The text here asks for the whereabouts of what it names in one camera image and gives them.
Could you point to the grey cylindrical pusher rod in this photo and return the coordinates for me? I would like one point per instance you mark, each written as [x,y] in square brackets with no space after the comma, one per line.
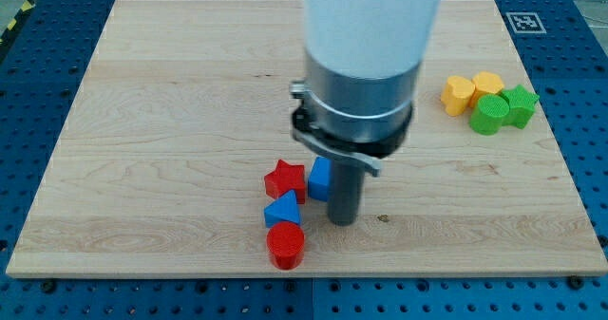
[345,190]

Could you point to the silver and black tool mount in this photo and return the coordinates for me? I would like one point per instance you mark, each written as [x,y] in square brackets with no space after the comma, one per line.
[352,120]

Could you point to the red cylinder block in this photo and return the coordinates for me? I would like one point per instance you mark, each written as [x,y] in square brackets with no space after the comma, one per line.
[285,243]

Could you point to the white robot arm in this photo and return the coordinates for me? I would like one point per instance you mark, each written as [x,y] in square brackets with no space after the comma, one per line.
[362,59]

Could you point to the blue cube block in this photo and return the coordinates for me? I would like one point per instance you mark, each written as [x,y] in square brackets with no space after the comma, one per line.
[319,179]

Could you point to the red star block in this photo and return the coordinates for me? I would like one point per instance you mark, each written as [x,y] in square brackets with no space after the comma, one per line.
[284,178]

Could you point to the blue triangle block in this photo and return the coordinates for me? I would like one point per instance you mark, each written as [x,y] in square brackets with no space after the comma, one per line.
[285,208]

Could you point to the yellow heart block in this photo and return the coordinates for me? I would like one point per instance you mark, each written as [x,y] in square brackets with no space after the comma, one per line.
[457,94]

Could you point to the green cylinder block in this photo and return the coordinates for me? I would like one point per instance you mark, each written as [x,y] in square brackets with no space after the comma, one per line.
[488,115]

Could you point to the yellow hexagon block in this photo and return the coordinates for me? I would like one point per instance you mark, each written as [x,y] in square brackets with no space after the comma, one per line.
[485,83]

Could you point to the green star block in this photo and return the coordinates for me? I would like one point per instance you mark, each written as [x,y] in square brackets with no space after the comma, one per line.
[521,106]

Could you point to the white fiducial marker tag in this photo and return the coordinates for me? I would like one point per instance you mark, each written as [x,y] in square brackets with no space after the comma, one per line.
[524,22]

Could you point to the wooden board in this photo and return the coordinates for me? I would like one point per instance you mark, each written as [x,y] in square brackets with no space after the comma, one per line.
[184,108]

